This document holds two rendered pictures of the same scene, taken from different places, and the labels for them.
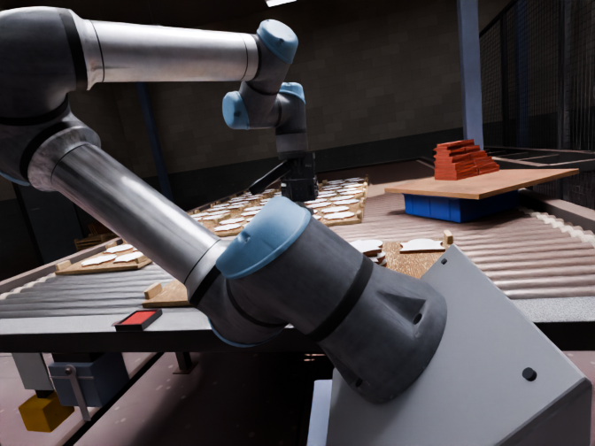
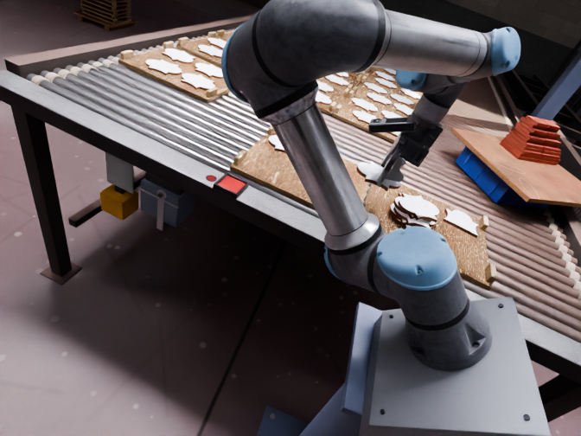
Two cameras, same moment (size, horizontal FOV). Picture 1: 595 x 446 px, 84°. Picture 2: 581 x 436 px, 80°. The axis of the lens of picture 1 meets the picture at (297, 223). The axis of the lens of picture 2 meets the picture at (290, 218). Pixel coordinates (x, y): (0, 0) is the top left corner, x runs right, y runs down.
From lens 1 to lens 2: 0.42 m
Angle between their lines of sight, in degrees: 27
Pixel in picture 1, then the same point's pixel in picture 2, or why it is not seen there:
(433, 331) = (480, 355)
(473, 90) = not seen: outside the picture
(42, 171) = (277, 118)
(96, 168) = (316, 134)
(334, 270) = (453, 306)
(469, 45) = not seen: outside the picture
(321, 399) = (363, 318)
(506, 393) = (510, 416)
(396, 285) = (475, 322)
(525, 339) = (533, 400)
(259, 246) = (424, 279)
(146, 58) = (405, 62)
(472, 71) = not seen: outside the picture
